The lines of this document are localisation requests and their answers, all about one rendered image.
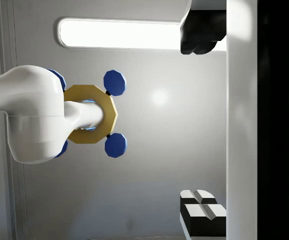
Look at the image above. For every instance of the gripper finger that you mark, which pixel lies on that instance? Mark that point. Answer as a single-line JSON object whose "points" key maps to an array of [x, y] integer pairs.
{"points": [[204, 222], [204, 30]]}

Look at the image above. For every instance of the drone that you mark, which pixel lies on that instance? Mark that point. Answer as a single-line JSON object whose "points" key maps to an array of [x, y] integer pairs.
{"points": [[107, 107]]}

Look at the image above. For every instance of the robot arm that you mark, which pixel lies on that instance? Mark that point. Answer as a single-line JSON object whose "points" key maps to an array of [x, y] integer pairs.
{"points": [[34, 105]]}

